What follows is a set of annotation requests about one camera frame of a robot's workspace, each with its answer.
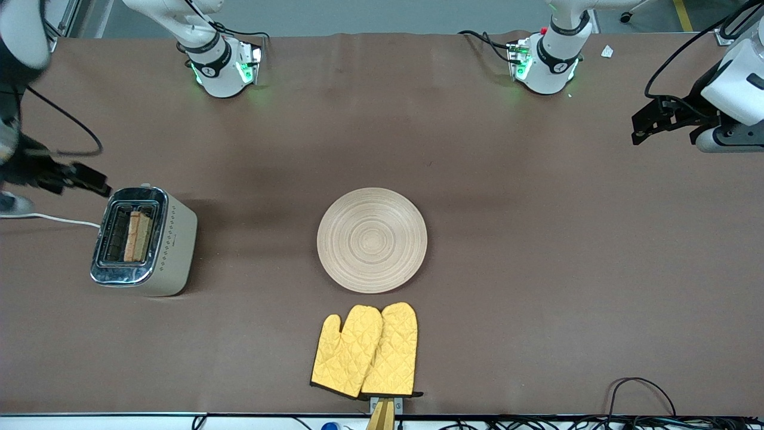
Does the brown-crust toast slice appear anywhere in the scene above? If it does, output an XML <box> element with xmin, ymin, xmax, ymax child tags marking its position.
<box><xmin>124</xmin><ymin>211</ymin><xmax>153</xmax><ymax>263</ymax></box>

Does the brown table cover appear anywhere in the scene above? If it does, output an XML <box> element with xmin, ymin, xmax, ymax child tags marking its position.
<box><xmin>0</xmin><ymin>31</ymin><xmax>764</xmax><ymax>416</ymax></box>

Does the grey metal bracket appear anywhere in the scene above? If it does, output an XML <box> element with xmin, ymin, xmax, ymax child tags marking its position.
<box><xmin>369</xmin><ymin>395</ymin><xmax>404</xmax><ymax>416</ymax></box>

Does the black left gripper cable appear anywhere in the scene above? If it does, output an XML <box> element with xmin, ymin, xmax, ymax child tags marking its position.
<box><xmin>644</xmin><ymin>0</ymin><xmax>764</xmax><ymax>101</ymax></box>

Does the white toaster power cord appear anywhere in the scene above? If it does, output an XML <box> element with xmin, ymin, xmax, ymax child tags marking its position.
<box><xmin>0</xmin><ymin>213</ymin><xmax>101</xmax><ymax>229</ymax></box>

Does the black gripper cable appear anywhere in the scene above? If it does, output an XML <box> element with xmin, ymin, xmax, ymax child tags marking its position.
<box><xmin>644</xmin><ymin>0</ymin><xmax>764</xmax><ymax>101</ymax></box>
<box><xmin>25</xmin><ymin>85</ymin><xmax>104</xmax><ymax>158</ymax></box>

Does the yellow quilted oven mitt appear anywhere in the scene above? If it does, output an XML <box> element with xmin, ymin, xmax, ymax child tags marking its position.
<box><xmin>361</xmin><ymin>302</ymin><xmax>424</xmax><ymax>398</ymax></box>
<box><xmin>310</xmin><ymin>305</ymin><xmax>384</xmax><ymax>400</ymax></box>

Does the black caster wheel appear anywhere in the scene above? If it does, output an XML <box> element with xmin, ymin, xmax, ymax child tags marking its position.
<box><xmin>620</xmin><ymin>0</ymin><xmax>657</xmax><ymax>24</ymax></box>

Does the round light wooden plate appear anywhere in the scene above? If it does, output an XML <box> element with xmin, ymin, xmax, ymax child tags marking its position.
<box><xmin>316</xmin><ymin>188</ymin><xmax>429</xmax><ymax>294</ymax></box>

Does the beige chrome two-slot toaster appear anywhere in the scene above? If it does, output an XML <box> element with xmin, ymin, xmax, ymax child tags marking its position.
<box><xmin>90</xmin><ymin>184</ymin><xmax>198</xmax><ymax>297</ymax></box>

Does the black cable bundle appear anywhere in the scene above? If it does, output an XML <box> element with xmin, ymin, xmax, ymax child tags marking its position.
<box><xmin>395</xmin><ymin>416</ymin><xmax>764</xmax><ymax>430</ymax></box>

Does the black right arm base cable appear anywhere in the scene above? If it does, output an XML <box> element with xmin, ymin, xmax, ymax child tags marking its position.
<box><xmin>206</xmin><ymin>21</ymin><xmax>270</xmax><ymax>42</ymax></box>

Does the black looped cable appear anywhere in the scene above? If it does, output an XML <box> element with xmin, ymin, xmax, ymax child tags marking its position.
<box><xmin>605</xmin><ymin>377</ymin><xmax>679</xmax><ymax>419</ymax></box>

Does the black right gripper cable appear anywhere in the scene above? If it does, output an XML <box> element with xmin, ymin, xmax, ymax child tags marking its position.
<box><xmin>25</xmin><ymin>85</ymin><xmax>104</xmax><ymax>158</ymax></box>

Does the black left arm base cable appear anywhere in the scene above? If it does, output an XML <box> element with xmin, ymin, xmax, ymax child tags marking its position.
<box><xmin>458</xmin><ymin>29</ymin><xmax>515</xmax><ymax>65</ymax></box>

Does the aluminium frame post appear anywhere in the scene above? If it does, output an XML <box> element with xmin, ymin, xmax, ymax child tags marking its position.
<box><xmin>43</xmin><ymin>0</ymin><xmax>82</xmax><ymax>53</ymax></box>
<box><xmin>714</xmin><ymin>24</ymin><xmax>750</xmax><ymax>47</ymax></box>

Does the black arm base cable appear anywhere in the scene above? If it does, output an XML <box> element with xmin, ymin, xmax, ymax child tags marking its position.
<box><xmin>206</xmin><ymin>21</ymin><xmax>270</xmax><ymax>42</ymax></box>
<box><xmin>458</xmin><ymin>29</ymin><xmax>515</xmax><ymax>65</ymax></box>

